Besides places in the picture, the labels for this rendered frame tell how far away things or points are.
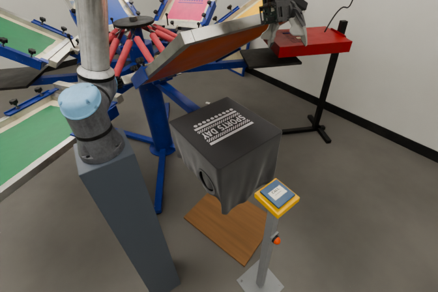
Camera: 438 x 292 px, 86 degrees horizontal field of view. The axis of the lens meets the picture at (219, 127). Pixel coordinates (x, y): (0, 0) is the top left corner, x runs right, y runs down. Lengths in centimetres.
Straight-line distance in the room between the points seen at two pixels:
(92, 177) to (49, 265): 145
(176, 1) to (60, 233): 245
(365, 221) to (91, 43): 216
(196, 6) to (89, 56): 202
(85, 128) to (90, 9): 34
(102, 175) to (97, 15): 50
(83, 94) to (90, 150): 18
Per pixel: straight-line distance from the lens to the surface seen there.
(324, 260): 202
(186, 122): 138
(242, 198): 145
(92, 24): 83
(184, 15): 275
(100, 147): 86
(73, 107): 79
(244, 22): 91
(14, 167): 151
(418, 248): 237
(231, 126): 133
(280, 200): 99
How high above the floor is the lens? 176
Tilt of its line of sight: 38 degrees down
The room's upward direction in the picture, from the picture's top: 3 degrees counter-clockwise
